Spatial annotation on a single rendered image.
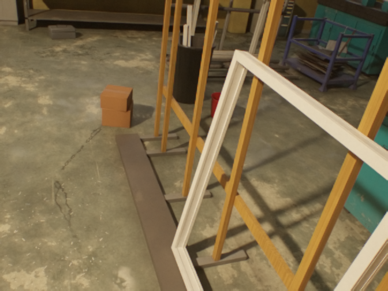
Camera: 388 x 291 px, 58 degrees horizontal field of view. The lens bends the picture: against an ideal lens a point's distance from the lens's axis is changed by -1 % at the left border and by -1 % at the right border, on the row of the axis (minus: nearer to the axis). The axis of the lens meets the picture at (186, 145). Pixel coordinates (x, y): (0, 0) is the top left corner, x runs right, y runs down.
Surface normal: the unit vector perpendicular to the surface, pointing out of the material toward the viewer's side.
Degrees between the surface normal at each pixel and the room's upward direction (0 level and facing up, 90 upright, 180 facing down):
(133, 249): 0
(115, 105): 90
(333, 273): 0
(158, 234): 0
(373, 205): 90
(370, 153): 82
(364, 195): 90
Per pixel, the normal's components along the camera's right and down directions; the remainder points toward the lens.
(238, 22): 0.31, 0.52
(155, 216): 0.12, -0.85
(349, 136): -0.92, -0.06
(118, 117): 0.03, 0.52
